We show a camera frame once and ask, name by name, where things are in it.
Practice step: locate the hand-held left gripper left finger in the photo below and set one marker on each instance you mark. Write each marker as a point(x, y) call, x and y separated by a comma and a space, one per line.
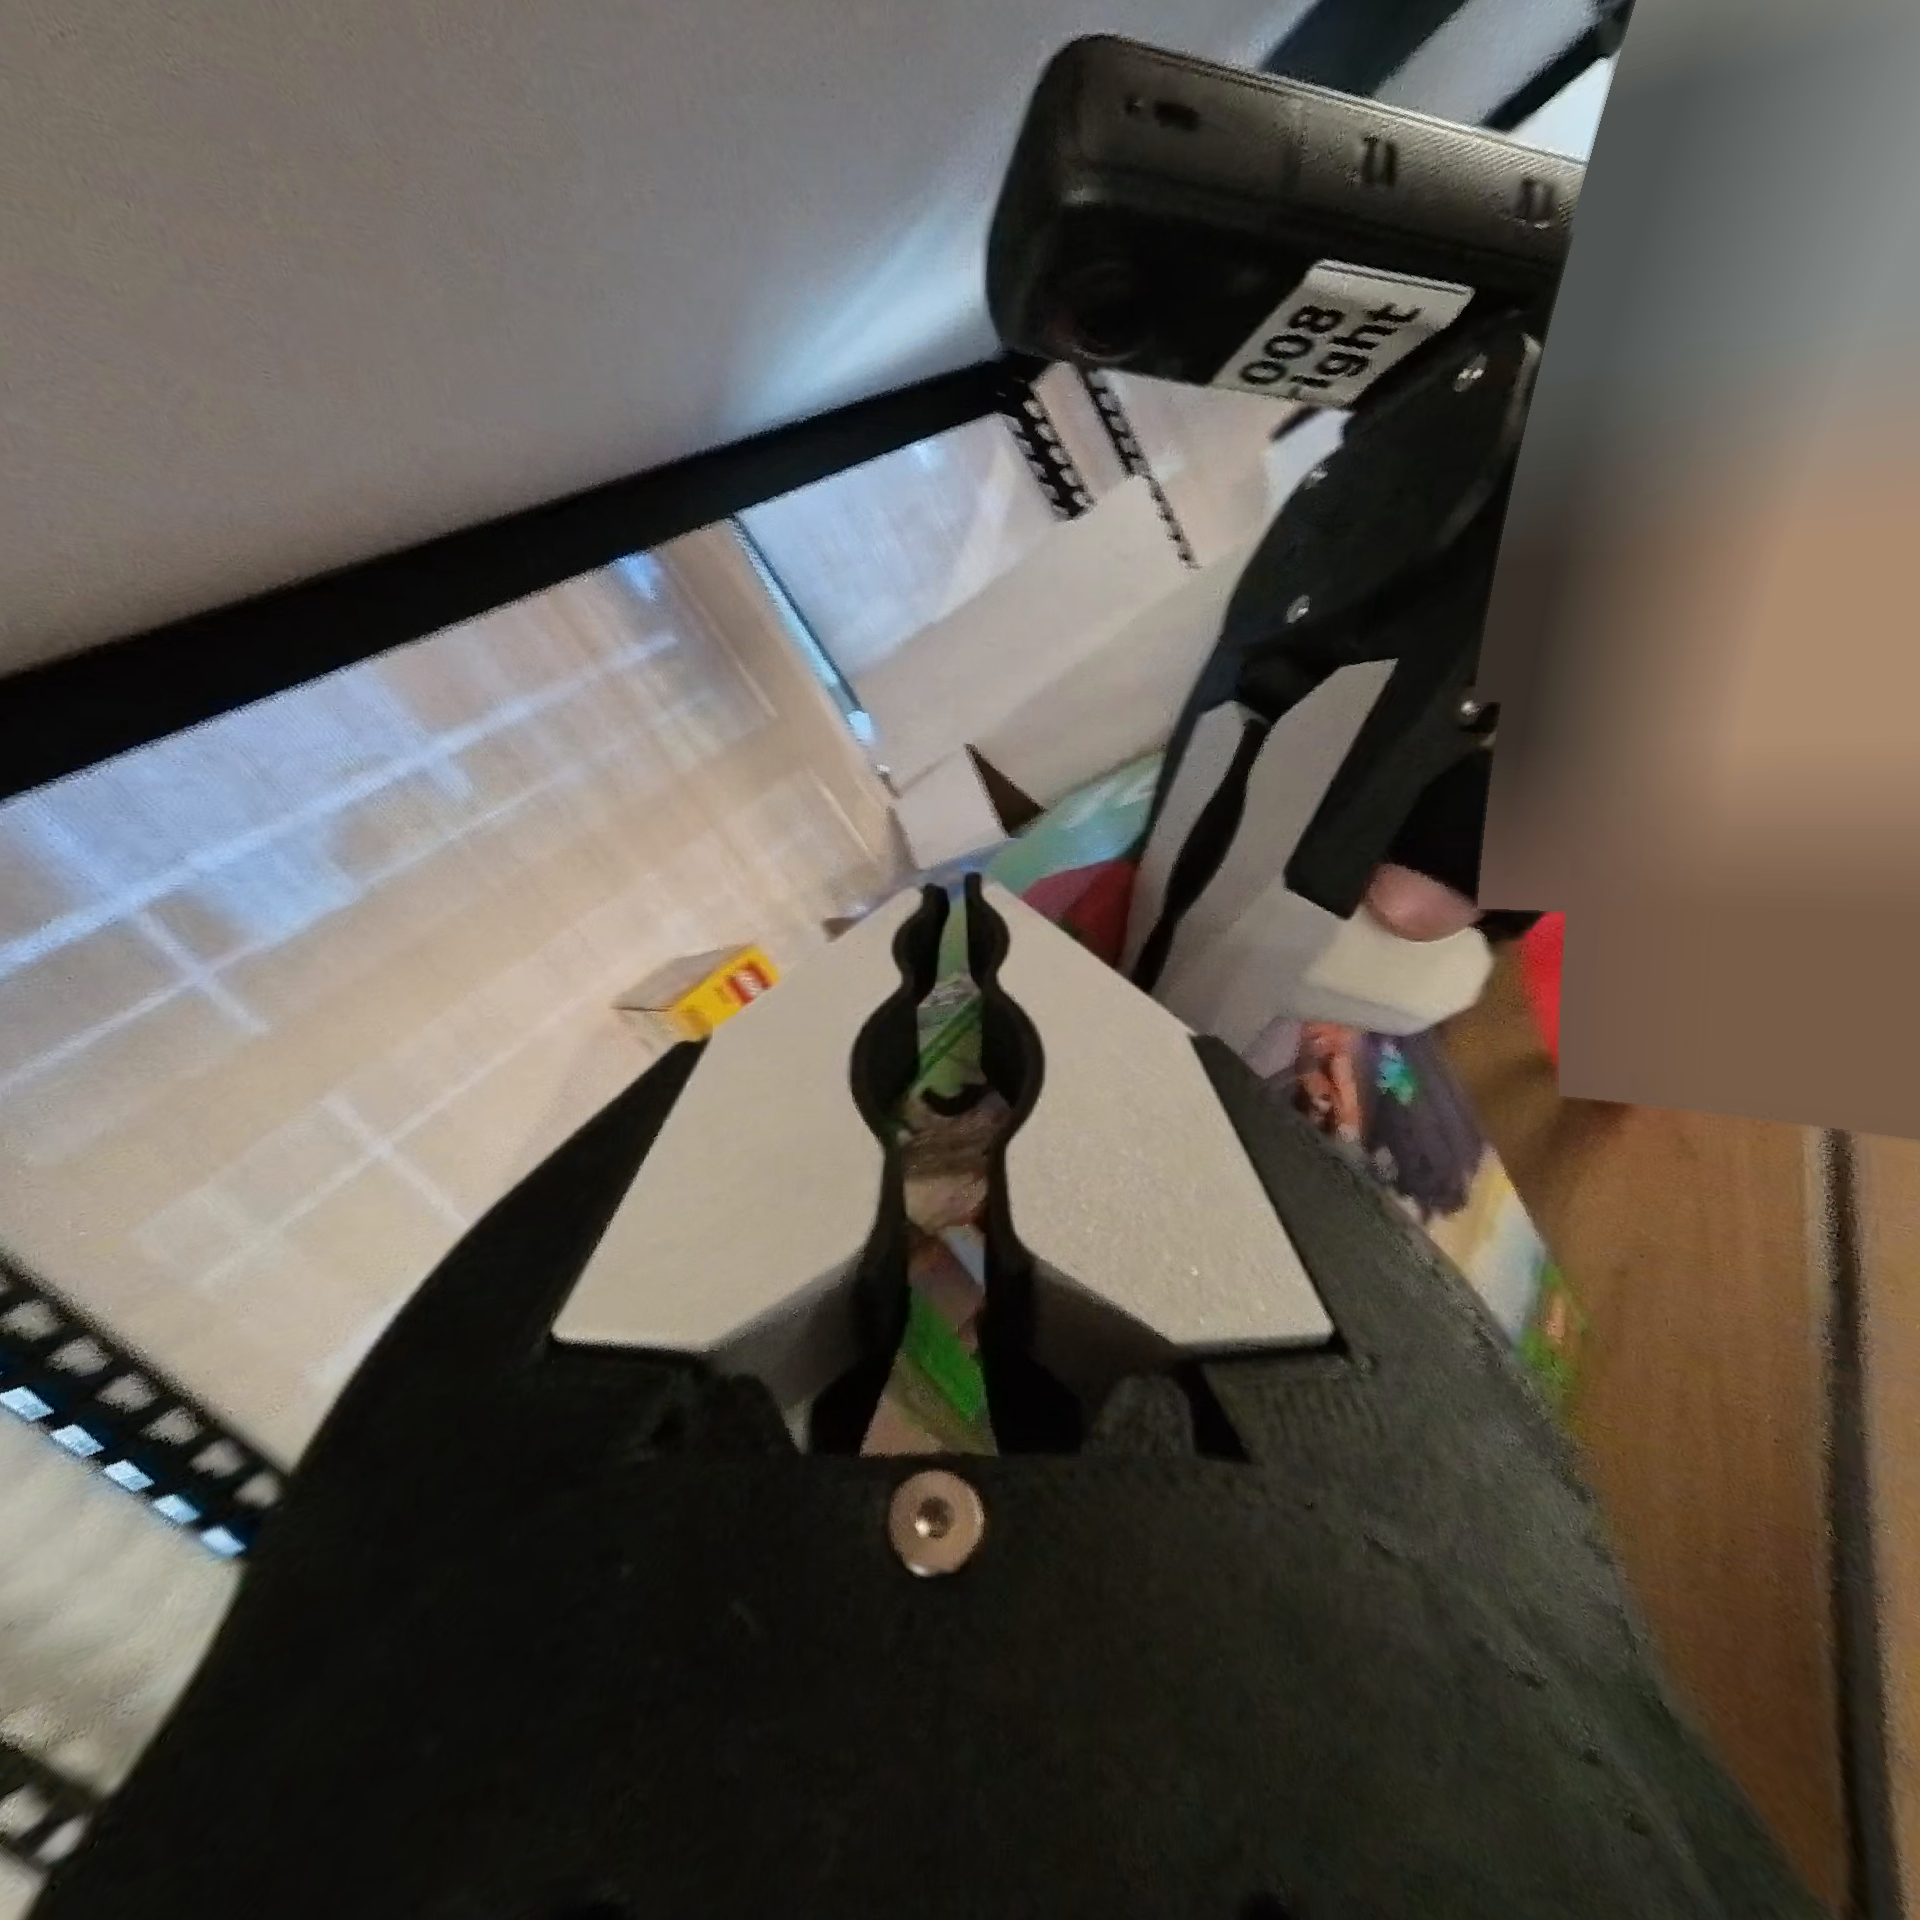
point(720, 1200)

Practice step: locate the red tape strip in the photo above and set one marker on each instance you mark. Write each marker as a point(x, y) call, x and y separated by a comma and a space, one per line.
point(1094, 907)

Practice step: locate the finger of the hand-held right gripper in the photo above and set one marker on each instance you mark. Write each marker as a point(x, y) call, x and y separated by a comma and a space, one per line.
point(1290, 809)
point(1178, 855)

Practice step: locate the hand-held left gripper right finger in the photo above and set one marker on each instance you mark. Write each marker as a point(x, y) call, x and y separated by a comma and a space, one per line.
point(1170, 1200)

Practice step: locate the white shelf board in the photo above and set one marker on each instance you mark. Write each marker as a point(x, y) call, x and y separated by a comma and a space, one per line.
point(451, 224)

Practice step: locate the black metal shelf rack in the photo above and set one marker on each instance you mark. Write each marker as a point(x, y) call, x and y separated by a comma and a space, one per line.
point(451, 570)

